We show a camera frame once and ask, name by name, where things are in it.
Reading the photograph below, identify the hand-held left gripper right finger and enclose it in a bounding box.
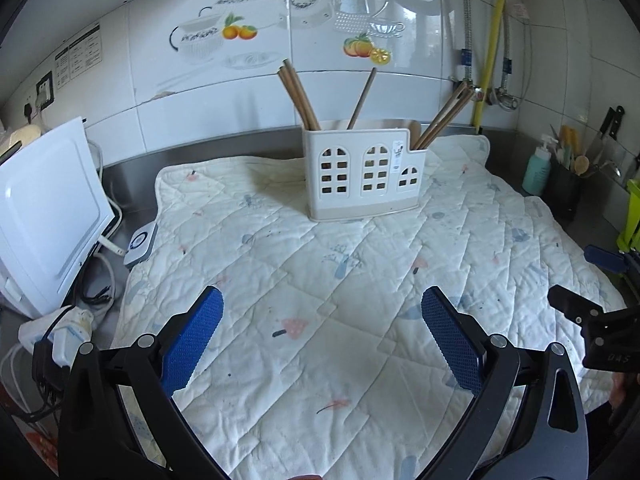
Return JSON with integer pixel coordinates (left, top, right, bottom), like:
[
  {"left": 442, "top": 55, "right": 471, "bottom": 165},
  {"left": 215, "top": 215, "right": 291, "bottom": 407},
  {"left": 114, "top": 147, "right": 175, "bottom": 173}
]
[{"left": 421, "top": 286, "right": 590, "bottom": 480}]

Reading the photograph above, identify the braided metal hose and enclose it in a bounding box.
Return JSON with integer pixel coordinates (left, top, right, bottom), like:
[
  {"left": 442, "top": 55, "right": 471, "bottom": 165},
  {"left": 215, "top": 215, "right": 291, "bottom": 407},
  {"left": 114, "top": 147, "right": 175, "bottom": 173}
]
[
  {"left": 459, "top": 0, "right": 476, "bottom": 86},
  {"left": 501, "top": 0, "right": 516, "bottom": 91}
]

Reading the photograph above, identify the teal pump soap bottle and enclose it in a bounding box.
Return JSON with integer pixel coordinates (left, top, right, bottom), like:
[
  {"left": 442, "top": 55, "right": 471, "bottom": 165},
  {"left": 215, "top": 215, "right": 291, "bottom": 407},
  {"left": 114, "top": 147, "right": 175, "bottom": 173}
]
[{"left": 521, "top": 135, "right": 553, "bottom": 196}]

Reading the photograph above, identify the green plastic object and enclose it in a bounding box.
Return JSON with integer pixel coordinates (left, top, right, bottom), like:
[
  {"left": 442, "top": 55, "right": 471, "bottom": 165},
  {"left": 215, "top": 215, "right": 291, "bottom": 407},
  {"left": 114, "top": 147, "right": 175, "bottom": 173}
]
[{"left": 616, "top": 179, "right": 640, "bottom": 253}]

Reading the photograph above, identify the red object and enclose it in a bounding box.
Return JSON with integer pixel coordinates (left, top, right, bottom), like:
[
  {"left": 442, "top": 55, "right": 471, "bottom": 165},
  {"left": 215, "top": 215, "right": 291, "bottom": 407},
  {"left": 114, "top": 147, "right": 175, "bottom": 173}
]
[{"left": 20, "top": 430, "right": 61, "bottom": 466}]

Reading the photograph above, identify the black utensil container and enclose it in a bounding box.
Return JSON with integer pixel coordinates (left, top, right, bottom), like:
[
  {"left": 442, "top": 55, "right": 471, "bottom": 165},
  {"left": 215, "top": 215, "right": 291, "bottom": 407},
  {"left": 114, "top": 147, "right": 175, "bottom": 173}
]
[{"left": 542, "top": 160, "right": 586, "bottom": 221}]

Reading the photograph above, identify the black handled kitchen knife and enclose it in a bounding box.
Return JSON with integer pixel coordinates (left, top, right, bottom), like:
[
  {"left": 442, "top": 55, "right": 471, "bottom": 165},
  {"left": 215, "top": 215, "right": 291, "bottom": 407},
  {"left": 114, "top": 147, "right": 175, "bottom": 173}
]
[{"left": 585, "top": 106, "right": 626, "bottom": 161}]

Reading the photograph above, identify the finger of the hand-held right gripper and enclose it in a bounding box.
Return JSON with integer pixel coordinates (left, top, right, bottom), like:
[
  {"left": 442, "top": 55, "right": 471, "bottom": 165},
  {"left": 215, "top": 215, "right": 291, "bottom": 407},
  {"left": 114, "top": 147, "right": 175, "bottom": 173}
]
[
  {"left": 547, "top": 285, "right": 606, "bottom": 331},
  {"left": 584, "top": 244, "right": 640, "bottom": 278}
]

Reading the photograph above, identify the white cable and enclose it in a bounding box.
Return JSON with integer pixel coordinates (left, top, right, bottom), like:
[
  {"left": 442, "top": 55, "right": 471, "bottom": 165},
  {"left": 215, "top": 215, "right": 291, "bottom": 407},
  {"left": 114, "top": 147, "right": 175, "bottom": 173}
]
[{"left": 90, "top": 235, "right": 128, "bottom": 306}]

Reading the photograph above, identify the beige rounded object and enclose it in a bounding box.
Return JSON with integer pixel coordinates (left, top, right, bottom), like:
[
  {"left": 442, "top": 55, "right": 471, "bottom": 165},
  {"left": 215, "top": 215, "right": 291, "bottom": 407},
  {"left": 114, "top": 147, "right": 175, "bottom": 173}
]
[{"left": 0, "top": 125, "right": 43, "bottom": 161}]

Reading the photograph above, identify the white quilted printed mat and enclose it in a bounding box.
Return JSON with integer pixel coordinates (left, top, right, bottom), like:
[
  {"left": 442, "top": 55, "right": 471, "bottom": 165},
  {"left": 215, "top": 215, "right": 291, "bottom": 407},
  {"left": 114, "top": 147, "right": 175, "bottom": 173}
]
[{"left": 111, "top": 134, "right": 628, "bottom": 480}]

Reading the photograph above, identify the metal water valve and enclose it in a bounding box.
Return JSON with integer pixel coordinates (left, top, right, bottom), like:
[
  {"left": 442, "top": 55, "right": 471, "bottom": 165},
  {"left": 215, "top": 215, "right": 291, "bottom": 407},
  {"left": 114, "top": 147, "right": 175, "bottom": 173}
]
[
  {"left": 450, "top": 76, "right": 488, "bottom": 106},
  {"left": 489, "top": 87, "right": 521, "bottom": 113}
]

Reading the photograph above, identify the yellow gas pipe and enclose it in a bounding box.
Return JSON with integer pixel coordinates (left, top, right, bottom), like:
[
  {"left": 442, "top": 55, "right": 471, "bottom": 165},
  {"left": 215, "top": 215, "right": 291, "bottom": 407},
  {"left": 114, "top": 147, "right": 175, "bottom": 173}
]
[{"left": 472, "top": 0, "right": 511, "bottom": 133}]

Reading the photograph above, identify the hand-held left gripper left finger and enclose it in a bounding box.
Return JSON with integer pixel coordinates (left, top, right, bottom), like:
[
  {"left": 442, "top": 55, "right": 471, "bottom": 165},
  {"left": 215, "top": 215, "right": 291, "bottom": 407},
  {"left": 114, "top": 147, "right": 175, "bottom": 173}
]
[{"left": 57, "top": 286, "right": 231, "bottom": 480}]

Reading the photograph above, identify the white power strip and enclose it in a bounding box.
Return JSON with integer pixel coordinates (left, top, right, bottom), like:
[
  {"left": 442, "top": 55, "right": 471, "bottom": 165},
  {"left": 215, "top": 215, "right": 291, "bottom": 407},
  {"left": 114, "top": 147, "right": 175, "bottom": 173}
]
[{"left": 19, "top": 307, "right": 96, "bottom": 368}]

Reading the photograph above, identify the clear thin hose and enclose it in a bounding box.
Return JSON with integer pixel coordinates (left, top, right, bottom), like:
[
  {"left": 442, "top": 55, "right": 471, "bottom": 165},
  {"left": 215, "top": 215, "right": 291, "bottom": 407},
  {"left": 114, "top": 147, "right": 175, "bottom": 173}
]
[{"left": 515, "top": 10, "right": 535, "bottom": 111}]

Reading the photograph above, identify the black power adapter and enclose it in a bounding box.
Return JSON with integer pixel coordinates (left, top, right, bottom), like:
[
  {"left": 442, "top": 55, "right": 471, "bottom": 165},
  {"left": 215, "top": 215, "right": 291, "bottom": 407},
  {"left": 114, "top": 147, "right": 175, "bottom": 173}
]
[{"left": 31, "top": 337, "right": 66, "bottom": 401}]

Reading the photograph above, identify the wall label sticker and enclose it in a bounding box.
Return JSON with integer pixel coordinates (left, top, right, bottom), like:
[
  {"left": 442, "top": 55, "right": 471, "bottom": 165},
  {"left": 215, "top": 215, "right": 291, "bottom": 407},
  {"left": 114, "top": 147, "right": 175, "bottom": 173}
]
[{"left": 54, "top": 24, "right": 103, "bottom": 92}]

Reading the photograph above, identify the wooden chopstick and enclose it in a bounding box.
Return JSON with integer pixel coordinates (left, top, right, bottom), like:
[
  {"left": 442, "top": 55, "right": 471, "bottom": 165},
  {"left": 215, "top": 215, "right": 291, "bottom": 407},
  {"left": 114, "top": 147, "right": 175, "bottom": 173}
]
[
  {"left": 422, "top": 91, "right": 474, "bottom": 152},
  {"left": 417, "top": 86, "right": 469, "bottom": 151},
  {"left": 281, "top": 61, "right": 319, "bottom": 132},
  {"left": 427, "top": 97, "right": 477, "bottom": 151},
  {"left": 346, "top": 67, "right": 377, "bottom": 131},
  {"left": 287, "top": 62, "right": 322, "bottom": 131},
  {"left": 412, "top": 81, "right": 465, "bottom": 148},
  {"left": 277, "top": 69, "right": 315, "bottom": 132}
]

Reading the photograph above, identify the yellow kitchen utensil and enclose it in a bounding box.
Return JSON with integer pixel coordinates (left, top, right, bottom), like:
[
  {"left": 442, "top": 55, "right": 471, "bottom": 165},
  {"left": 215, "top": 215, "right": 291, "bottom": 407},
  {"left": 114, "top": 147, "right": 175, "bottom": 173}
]
[{"left": 560, "top": 126, "right": 581, "bottom": 158}]

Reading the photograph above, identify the white plastic utensil holder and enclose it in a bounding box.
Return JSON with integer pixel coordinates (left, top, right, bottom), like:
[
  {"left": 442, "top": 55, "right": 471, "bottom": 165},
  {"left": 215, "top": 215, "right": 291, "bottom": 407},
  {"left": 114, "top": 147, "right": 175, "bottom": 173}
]
[{"left": 301, "top": 119, "right": 427, "bottom": 223}]

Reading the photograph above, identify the small grey white device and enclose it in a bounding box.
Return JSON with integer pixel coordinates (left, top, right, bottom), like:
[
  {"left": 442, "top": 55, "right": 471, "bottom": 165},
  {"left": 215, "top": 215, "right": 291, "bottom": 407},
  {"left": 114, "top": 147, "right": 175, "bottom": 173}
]
[{"left": 122, "top": 222, "right": 160, "bottom": 268}]

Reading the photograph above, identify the white countertop appliance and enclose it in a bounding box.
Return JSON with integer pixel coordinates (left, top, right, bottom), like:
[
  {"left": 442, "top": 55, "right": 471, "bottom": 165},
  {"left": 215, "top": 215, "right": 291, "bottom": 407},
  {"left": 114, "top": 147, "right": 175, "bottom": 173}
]
[{"left": 0, "top": 116, "right": 117, "bottom": 320}]

